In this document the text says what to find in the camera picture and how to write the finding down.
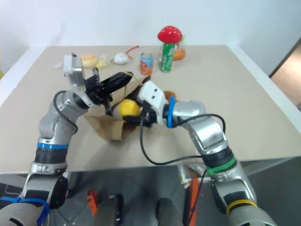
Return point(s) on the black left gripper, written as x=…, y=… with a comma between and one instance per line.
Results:
x=95, y=90

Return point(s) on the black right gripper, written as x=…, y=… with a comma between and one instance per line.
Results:
x=147, y=114

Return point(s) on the yellow round plush toy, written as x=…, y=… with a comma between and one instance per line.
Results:
x=128, y=107

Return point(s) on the brown paper bag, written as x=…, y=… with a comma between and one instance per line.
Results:
x=105, y=124

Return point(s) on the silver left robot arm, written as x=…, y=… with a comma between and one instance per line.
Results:
x=54, y=122

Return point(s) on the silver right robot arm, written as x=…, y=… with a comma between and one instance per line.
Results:
x=207, y=131

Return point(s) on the white plush toy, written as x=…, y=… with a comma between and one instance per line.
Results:
x=121, y=58

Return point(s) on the tan bun plush toy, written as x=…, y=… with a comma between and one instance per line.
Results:
x=89, y=59

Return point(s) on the orange carrot plush toy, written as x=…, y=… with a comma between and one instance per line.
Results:
x=179, y=54

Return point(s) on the red mushroom plush toy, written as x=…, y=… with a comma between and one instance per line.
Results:
x=169, y=34

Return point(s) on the pale yellow wrapped toy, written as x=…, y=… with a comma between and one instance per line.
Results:
x=103, y=63

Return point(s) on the red printed drink can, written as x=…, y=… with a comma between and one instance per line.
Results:
x=146, y=64

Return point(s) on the green drink can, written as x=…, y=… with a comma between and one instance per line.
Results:
x=167, y=58

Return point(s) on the printed white box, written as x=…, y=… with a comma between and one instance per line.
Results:
x=191, y=170

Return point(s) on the orange plastic clamp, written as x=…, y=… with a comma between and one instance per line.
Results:
x=92, y=200

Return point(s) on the orange stick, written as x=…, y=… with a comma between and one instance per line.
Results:
x=194, y=200

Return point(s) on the yellow object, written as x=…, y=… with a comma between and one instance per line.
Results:
x=1, y=75

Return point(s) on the brown door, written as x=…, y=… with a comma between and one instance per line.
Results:
x=288, y=60

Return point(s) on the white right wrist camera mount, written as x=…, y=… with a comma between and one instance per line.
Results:
x=152, y=93

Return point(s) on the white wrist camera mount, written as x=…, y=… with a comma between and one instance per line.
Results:
x=70, y=64
x=152, y=93

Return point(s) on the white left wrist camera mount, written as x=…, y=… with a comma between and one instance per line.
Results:
x=70, y=64

